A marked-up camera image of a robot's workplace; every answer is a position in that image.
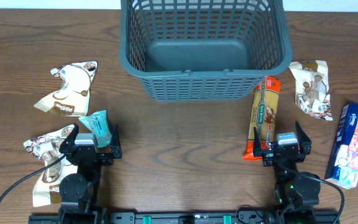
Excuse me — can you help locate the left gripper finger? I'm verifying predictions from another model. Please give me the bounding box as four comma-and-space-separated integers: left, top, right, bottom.
109, 124, 122, 159
59, 124, 79, 153

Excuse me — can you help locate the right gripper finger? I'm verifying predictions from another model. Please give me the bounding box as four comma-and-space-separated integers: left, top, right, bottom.
295, 121, 312, 155
253, 127, 263, 157

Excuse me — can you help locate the blue tissue multipack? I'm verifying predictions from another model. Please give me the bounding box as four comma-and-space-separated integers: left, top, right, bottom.
325, 103, 358, 189

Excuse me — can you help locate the beige snack pouch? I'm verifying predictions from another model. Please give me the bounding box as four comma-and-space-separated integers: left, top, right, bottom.
289, 60, 333, 121
34, 61, 98, 117
23, 124, 77, 207

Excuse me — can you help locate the orange spaghetti packet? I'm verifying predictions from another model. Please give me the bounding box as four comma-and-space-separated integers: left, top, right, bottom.
243, 77, 281, 161

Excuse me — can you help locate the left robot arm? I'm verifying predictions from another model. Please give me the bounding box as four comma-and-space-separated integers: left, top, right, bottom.
58, 125, 122, 223

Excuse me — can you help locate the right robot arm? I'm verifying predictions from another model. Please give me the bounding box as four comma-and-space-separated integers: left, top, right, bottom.
253, 122, 321, 223

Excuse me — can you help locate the teal wipes packet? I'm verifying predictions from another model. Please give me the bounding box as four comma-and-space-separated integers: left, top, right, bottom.
78, 110, 112, 147

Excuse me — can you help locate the grey plastic basket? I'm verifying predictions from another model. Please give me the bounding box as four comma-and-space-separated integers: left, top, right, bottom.
119, 0, 292, 101

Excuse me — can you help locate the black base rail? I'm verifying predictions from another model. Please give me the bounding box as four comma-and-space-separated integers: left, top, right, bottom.
28, 210, 341, 224

